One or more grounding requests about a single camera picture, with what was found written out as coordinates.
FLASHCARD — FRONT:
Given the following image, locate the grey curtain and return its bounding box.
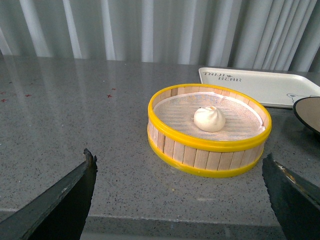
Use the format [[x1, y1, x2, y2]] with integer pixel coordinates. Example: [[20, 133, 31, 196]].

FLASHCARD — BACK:
[[0, 0, 320, 73]]

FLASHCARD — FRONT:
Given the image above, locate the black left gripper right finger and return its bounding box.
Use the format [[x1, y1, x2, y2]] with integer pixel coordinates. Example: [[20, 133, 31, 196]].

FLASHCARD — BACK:
[[262, 153, 320, 240]]

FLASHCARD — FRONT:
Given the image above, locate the yellow wooden steamer basket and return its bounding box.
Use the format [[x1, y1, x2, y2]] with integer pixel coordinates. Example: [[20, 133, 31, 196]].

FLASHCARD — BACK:
[[147, 83, 272, 178]]

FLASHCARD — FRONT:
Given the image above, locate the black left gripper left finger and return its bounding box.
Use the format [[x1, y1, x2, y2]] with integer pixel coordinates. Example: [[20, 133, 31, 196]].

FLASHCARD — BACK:
[[0, 149, 98, 240]]

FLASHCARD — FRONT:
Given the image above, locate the white steamed bun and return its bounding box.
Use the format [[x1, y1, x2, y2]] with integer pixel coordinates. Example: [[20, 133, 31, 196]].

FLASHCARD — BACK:
[[193, 106, 226, 133]]

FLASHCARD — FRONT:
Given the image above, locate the white rectangular tray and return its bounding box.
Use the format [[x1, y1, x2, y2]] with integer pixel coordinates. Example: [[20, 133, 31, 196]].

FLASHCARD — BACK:
[[198, 67, 320, 109]]

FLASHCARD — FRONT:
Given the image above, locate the white steamer liner cloth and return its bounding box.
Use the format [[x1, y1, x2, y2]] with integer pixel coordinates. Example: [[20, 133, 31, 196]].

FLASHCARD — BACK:
[[153, 92, 265, 141]]

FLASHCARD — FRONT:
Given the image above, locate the beige plate with black rim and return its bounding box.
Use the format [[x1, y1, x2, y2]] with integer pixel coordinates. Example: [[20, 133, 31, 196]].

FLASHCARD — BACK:
[[293, 96, 320, 142]]

